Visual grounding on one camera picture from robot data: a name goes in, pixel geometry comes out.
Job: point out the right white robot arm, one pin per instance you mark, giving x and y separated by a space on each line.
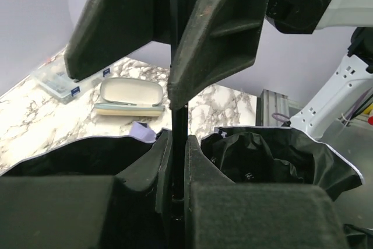
318 51

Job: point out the beige umbrella sleeve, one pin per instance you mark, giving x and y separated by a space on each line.
130 97

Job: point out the lavender umbrella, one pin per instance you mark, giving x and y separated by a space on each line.
282 155

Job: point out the clear plastic parts box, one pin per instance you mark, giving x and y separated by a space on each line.
57 83

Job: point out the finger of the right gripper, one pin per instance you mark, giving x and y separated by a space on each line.
108 30
221 38

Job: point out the aluminium extrusion frame rail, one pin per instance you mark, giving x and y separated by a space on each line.
273 109

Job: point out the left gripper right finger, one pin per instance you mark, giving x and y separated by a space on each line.
222 214

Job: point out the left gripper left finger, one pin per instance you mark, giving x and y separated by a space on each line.
97 192

